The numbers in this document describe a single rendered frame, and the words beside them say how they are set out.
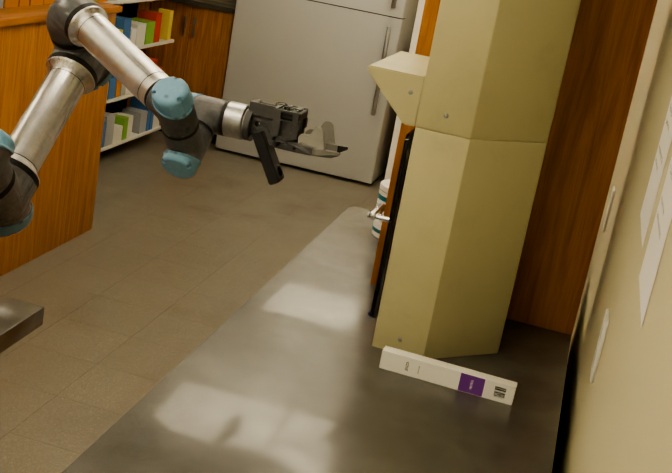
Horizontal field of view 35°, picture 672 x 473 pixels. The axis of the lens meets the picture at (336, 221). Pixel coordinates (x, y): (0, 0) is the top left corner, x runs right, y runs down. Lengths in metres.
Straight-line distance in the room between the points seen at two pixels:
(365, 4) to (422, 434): 5.39
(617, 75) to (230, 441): 1.19
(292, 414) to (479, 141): 0.64
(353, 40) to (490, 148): 5.06
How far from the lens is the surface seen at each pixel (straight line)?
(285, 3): 7.27
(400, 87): 2.11
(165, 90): 2.10
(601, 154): 2.46
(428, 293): 2.19
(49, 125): 2.33
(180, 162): 2.17
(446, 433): 1.96
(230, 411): 1.89
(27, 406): 3.84
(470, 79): 2.09
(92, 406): 3.87
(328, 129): 2.24
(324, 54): 7.22
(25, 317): 2.17
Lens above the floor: 1.81
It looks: 16 degrees down
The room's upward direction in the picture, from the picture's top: 10 degrees clockwise
